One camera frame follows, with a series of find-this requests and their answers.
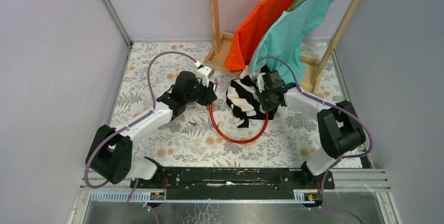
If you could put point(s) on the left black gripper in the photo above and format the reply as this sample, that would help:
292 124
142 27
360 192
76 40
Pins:
209 96

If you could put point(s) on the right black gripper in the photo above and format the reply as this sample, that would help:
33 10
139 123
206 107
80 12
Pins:
266 107

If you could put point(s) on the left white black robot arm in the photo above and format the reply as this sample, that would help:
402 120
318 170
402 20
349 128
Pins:
110 154

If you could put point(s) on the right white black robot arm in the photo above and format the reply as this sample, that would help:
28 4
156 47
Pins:
338 128

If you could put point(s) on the black white striped cloth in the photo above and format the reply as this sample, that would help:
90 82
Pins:
241 98

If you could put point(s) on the floral table mat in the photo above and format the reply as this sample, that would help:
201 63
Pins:
289 140

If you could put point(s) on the wooden clothes rack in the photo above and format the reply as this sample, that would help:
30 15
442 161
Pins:
222 42

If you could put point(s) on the teal t-shirt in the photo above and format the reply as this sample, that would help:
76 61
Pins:
280 48

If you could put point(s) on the orange t-shirt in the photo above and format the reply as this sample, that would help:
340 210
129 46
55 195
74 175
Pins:
251 31

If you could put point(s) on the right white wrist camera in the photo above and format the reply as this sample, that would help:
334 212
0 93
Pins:
259 82

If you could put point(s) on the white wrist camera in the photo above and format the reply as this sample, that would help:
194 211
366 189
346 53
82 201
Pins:
204 73
259 82

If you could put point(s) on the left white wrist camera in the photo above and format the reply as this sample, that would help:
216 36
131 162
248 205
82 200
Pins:
204 73

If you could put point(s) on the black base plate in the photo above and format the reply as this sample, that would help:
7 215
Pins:
222 183

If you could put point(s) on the aluminium rail frame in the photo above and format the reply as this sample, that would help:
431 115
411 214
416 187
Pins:
360 196

